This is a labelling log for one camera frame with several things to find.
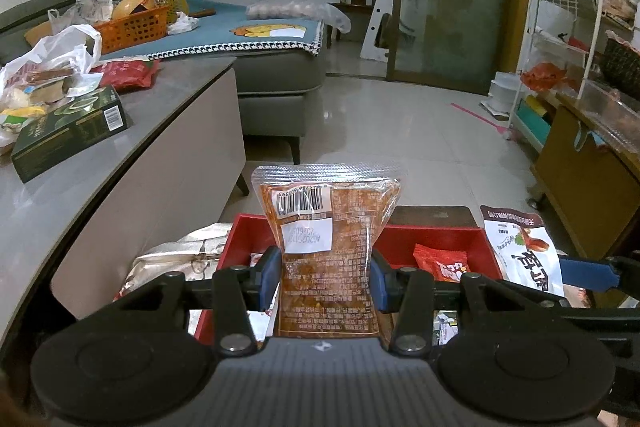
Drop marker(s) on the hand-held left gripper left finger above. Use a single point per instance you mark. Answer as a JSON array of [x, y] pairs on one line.
[[270, 279]]

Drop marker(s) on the orange red plastic bag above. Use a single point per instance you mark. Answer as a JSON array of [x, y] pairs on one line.
[[547, 77]]

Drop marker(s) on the clear brown snack packet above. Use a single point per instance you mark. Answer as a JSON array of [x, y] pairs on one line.
[[325, 217]]

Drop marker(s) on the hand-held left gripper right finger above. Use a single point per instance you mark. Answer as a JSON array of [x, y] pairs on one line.
[[382, 282]]

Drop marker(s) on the clear plastic container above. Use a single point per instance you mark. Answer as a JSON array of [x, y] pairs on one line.
[[610, 112]]

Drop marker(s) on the teal storage box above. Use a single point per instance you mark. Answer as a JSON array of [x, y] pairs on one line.
[[532, 124]]

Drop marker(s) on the clear plastic bag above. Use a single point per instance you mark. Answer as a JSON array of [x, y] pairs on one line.
[[295, 9]]

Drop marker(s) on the yellow green snack packet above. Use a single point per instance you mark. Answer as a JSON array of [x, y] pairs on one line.
[[20, 119]]

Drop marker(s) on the crumpled small white bag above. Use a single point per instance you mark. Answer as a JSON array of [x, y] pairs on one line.
[[182, 24]]

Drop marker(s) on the white container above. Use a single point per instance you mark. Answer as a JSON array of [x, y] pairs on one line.
[[505, 92]]

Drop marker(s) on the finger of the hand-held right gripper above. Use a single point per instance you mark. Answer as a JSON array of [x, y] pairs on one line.
[[585, 273], [610, 312]]

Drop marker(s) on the white date packet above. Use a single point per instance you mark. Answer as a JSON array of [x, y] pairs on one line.
[[520, 252]]

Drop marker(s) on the yellow woven fan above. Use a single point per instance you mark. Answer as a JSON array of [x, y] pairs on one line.
[[172, 4]]

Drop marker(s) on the red cardboard box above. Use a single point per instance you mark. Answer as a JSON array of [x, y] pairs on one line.
[[435, 234]]

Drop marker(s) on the dark green box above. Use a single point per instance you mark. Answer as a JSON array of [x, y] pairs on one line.
[[70, 127]]

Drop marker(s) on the white perforated board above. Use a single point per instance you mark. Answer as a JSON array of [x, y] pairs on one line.
[[377, 42]]

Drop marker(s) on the silver floral tablecloth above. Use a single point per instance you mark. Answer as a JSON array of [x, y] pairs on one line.
[[170, 252]]

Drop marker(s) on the white plastic bag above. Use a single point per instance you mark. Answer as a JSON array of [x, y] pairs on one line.
[[90, 4], [60, 44]]

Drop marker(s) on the grey sofa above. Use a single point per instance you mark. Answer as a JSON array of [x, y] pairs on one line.
[[270, 77]]

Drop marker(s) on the orange plastic basket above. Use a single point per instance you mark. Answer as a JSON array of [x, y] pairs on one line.
[[135, 29]]

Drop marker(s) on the dark woven basket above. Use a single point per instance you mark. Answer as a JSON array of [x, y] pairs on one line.
[[622, 67]]

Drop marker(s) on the wooden cabinet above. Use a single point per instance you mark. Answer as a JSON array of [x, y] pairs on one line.
[[580, 187]]

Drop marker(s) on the red snack bag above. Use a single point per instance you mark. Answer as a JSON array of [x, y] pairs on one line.
[[127, 74]]

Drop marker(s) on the red gummy candy packet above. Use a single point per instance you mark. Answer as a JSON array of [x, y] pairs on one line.
[[440, 264]]

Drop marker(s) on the grey coffee table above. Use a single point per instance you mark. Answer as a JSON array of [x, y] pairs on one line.
[[125, 207]]

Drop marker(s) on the frosted glass sliding door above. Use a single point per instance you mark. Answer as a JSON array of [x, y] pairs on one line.
[[460, 7]]

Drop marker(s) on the yellow round item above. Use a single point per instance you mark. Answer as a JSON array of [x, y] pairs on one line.
[[127, 7]]

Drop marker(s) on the blue printed blanket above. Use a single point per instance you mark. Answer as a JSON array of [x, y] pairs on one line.
[[220, 27]]

